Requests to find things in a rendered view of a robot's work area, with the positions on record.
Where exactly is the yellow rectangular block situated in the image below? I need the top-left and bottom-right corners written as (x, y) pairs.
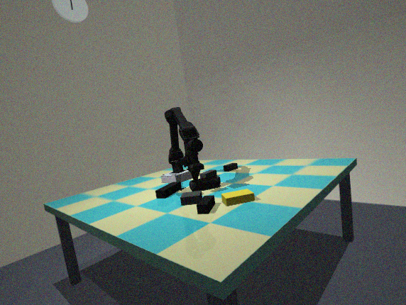
top-left (221, 189), bottom-right (255, 206)

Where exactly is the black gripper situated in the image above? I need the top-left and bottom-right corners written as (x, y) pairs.
top-left (184, 151), bottom-right (204, 182)

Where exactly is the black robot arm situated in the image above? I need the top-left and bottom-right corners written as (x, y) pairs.
top-left (165, 107), bottom-right (203, 173)

